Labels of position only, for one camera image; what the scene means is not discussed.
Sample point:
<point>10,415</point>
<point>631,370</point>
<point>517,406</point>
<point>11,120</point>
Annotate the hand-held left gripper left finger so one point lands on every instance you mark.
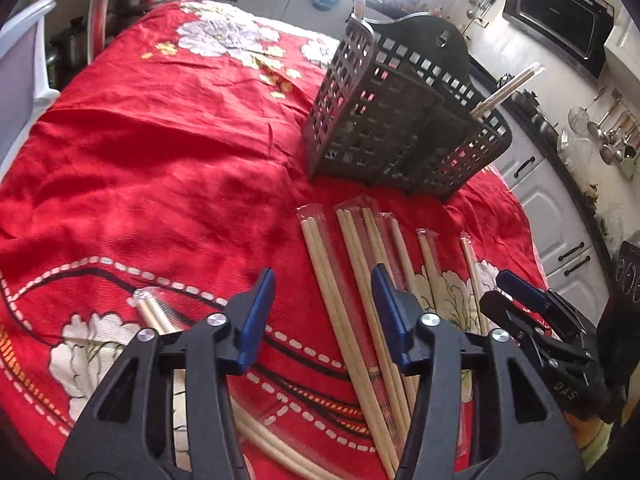
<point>255,315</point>

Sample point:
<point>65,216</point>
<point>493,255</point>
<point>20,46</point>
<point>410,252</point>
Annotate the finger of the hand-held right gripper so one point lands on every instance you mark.
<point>522,290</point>
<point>502,310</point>

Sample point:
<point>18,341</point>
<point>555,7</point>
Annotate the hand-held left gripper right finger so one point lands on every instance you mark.
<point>392,310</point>

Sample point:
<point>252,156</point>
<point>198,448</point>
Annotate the wooden chopstick pair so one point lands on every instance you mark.
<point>372,235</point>
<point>400,250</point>
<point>430,265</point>
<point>325,280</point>
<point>505,87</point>
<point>352,250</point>
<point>472,270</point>
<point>152,310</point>

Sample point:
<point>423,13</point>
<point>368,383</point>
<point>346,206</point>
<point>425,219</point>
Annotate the dark grey plastic utensil basket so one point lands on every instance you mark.
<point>390,125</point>

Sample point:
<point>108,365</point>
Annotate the person's right forearm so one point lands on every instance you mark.
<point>587,432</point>

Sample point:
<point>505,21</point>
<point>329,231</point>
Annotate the row of hanging kitchen utensils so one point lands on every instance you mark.
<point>607,130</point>

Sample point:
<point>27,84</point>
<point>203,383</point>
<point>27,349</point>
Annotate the hanging steel utensils by window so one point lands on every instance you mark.
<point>482,0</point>

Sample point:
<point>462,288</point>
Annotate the white kitchen cabinets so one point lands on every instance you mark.
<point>550,195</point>

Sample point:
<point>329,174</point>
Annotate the black panel with round marks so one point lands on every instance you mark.
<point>627,270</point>

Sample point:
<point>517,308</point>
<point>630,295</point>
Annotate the clear plastic bag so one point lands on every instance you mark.
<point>575,147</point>

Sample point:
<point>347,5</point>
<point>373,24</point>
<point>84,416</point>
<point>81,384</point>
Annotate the red floral blanket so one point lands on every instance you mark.
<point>150,160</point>

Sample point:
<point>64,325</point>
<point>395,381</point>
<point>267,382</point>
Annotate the black range hood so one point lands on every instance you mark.
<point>560,15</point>

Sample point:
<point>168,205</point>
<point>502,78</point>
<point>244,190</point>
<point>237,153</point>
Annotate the dark cooking pot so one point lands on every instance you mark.
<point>70,45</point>

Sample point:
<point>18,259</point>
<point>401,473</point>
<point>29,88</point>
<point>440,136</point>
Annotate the white plastic chair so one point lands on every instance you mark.
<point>20,70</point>

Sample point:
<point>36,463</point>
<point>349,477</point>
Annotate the chrome pole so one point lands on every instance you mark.
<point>99,10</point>

